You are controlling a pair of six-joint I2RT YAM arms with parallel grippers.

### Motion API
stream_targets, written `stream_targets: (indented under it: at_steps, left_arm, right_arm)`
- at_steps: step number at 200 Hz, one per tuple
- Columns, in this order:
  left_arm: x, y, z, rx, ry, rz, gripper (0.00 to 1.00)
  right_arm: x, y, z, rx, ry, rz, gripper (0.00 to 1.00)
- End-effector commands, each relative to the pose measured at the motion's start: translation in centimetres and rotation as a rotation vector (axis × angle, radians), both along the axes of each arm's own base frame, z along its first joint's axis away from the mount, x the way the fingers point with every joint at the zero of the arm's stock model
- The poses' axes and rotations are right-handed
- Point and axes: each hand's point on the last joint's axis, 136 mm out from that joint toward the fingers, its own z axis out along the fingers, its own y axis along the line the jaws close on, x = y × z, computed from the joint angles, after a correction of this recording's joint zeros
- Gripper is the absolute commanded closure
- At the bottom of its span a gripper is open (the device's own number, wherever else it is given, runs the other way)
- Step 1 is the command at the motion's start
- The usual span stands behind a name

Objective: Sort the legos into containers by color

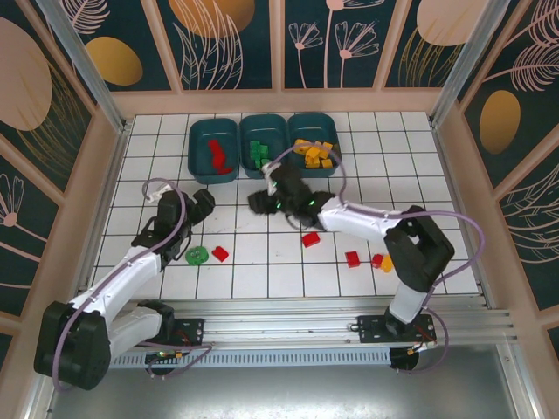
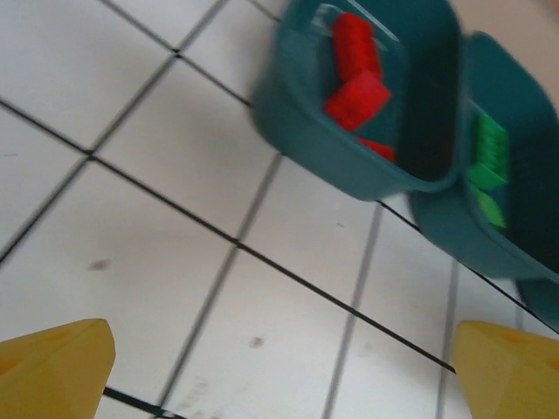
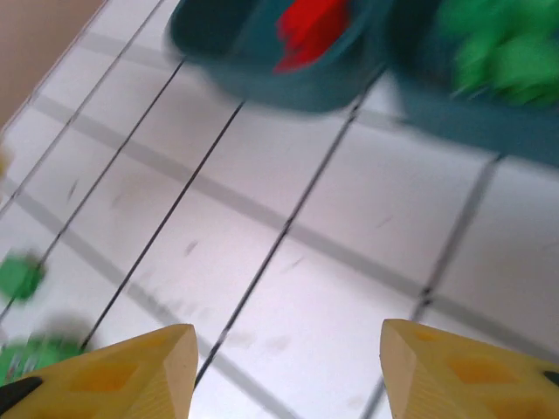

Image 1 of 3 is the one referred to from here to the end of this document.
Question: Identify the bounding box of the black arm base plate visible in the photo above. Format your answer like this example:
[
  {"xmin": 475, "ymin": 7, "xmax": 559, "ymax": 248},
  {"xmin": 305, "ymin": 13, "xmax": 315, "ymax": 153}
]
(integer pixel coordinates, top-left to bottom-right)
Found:
[
  {"xmin": 125, "ymin": 317, "xmax": 206, "ymax": 348},
  {"xmin": 356, "ymin": 313, "xmax": 438, "ymax": 346}
]

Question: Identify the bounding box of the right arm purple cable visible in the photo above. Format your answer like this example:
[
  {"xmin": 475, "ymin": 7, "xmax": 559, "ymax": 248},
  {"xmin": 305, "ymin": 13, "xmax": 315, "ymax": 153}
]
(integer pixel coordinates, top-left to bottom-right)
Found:
[{"xmin": 261, "ymin": 146, "xmax": 487, "ymax": 375}]

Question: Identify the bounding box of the round green face lego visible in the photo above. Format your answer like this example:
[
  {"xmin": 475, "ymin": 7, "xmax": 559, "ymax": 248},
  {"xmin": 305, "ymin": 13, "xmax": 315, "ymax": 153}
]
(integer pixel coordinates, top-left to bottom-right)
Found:
[{"xmin": 184, "ymin": 246, "xmax": 209, "ymax": 266}]

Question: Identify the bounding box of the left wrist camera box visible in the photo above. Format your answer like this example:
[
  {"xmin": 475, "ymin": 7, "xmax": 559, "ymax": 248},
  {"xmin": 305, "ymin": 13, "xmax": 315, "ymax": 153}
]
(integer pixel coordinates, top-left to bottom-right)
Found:
[{"xmin": 142, "ymin": 182, "xmax": 174, "ymax": 204}]

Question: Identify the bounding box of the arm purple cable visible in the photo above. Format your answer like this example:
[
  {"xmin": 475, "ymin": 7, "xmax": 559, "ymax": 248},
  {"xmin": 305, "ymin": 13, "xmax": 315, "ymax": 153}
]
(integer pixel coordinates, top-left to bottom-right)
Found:
[
  {"xmin": 261, "ymin": 146, "xmax": 487, "ymax": 375},
  {"xmin": 51, "ymin": 177, "xmax": 216, "ymax": 392}
]

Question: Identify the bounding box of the slotted grey cable duct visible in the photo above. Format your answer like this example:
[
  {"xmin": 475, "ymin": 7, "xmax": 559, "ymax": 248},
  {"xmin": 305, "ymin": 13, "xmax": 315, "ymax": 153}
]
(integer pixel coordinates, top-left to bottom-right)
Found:
[{"xmin": 59, "ymin": 348, "xmax": 392, "ymax": 368}]

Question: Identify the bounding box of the teal plastic bin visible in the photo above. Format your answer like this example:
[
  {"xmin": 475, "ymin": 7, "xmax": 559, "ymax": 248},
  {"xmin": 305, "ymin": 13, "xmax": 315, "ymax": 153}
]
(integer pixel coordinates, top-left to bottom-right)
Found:
[
  {"xmin": 238, "ymin": 113, "xmax": 290, "ymax": 180},
  {"xmin": 286, "ymin": 113, "xmax": 340, "ymax": 179},
  {"xmin": 188, "ymin": 118, "xmax": 240, "ymax": 184}
]

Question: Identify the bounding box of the aluminium corner post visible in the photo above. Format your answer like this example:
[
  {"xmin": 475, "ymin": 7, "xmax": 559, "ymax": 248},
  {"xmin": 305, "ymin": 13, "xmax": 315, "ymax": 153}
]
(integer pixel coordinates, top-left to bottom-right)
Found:
[
  {"xmin": 35, "ymin": 0, "xmax": 134, "ymax": 134},
  {"xmin": 428, "ymin": 0, "xmax": 525, "ymax": 127}
]

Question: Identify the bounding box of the aluminium extrusion rail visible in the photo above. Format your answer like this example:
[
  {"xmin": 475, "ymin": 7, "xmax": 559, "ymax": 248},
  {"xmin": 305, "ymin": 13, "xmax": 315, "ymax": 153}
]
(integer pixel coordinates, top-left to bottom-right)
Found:
[{"xmin": 43, "ymin": 299, "xmax": 519, "ymax": 350}]

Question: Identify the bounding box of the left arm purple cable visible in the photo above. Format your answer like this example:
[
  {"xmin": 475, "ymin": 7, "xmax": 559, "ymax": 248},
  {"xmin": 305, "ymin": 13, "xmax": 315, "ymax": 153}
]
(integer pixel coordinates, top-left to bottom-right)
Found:
[{"xmin": 51, "ymin": 177, "xmax": 216, "ymax": 392}]

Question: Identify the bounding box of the grey metal sheet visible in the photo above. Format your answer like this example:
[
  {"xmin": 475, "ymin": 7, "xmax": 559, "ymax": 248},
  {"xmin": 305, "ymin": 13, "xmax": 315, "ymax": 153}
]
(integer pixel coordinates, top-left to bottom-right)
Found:
[{"xmin": 25, "ymin": 344, "xmax": 538, "ymax": 419}]

